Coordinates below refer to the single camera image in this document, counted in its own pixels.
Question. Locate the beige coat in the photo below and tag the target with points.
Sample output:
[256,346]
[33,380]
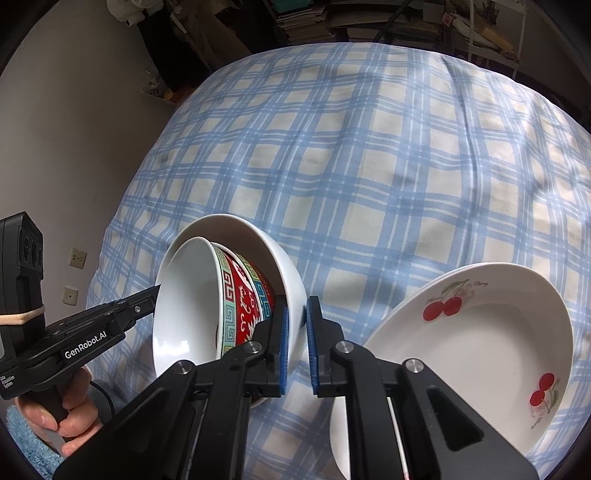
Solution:
[207,27]

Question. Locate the large white bowl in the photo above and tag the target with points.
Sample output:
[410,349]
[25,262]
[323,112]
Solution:
[277,258]

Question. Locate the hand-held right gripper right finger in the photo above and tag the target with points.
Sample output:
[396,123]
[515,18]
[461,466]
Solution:
[314,355]

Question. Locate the white wall socket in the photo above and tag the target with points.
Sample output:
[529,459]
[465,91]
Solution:
[70,295]
[77,257]

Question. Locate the red patterned bowl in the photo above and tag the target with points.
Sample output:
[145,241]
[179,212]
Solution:
[189,300]
[265,295]

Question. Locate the blue plaid cloth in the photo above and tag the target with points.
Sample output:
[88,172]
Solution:
[369,161]

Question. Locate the plastic bag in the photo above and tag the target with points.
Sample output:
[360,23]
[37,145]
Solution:
[159,87]

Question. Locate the white trolley cart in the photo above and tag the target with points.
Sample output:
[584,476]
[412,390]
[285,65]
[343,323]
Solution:
[522,37]

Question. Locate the white puffer jacket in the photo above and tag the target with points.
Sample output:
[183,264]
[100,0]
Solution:
[129,3]

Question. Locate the person's left hand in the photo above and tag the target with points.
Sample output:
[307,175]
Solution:
[83,415]

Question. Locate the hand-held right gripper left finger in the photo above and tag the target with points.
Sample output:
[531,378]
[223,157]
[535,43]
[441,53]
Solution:
[282,350]

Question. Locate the stack of books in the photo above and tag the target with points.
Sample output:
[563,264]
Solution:
[300,23]

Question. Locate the black pants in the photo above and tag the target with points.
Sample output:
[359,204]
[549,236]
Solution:
[157,37]

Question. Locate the beige rubber band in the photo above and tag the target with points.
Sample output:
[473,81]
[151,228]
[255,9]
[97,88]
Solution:
[23,317]

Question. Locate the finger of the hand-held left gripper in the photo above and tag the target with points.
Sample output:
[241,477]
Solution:
[138,307]

